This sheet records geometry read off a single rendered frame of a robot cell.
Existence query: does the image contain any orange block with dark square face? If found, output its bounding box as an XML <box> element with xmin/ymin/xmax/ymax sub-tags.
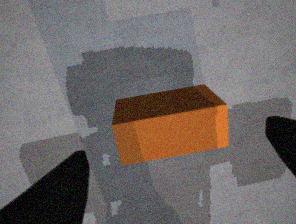
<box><xmin>112</xmin><ymin>84</ymin><xmax>228</xmax><ymax>166</ymax></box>

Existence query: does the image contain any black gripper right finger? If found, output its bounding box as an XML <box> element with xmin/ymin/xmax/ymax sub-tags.
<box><xmin>265</xmin><ymin>116</ymin><xmax>296</xmax><ymax>177</ymax></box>

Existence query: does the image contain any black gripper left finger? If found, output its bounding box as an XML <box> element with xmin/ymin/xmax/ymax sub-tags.
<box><xmin>0</xmin><ymin>150</ymin><xmax>89</xmax><ymax>224</ymax></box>

